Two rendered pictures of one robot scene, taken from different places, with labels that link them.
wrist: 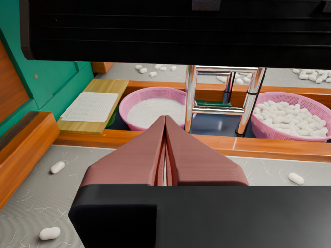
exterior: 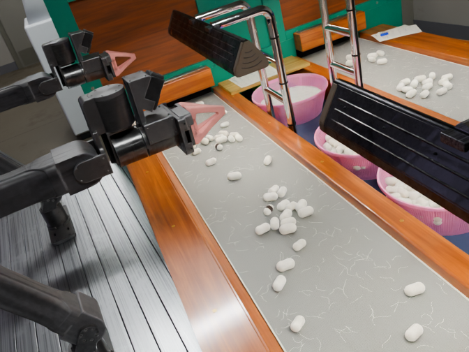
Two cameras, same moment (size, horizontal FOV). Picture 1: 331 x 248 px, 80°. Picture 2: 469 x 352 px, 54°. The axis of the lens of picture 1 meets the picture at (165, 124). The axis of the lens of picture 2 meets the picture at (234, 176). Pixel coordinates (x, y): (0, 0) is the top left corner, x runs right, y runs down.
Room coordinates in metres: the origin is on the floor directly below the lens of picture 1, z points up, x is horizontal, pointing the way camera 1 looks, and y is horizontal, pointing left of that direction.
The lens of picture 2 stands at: (-0.15, -1.32, 1.37)
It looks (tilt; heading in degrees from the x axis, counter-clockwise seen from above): 30 degrees down; 72
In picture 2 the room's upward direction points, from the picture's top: 16 degrees counter-clockwise
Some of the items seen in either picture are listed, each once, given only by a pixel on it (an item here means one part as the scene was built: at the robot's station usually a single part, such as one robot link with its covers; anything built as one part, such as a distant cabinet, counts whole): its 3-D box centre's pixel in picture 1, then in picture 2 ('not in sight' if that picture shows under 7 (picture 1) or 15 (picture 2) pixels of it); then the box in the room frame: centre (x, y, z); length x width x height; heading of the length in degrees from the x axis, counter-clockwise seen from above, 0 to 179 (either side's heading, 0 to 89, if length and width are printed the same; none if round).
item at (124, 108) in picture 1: (158, 116); (291, 100); (0.57, 0.02, 0.72); 0.27 x 0.27 x 0.10
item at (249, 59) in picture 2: (255, 30); (206, 35); (0.28, -0.12, 1.08); 0.62 x 0.08 x 0.07; 85
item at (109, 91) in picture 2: not in sight; (98, 130); (-0.11, -0.60, 1.11); 0.12 x 0.09 x 0.12; 0
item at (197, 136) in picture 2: not in sight; (197, 116); (0.06, -0.59, 1.06); 0.09 x 0.07 x 0.07; 0
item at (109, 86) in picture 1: (96, 101); (263, 74); (0.59, 0.24, 0.77); 0.33 x 0.15 x 0.01; 175
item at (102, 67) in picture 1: (109, 52); (330, 30); (0.94, 0.26, 0.83); 0.30 x 0.06 x 0.07; 175
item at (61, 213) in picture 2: not in sight; (54, 215); (-0.29, 0.00, 0.71); 0.20 x 0.07 x 0.08; 90
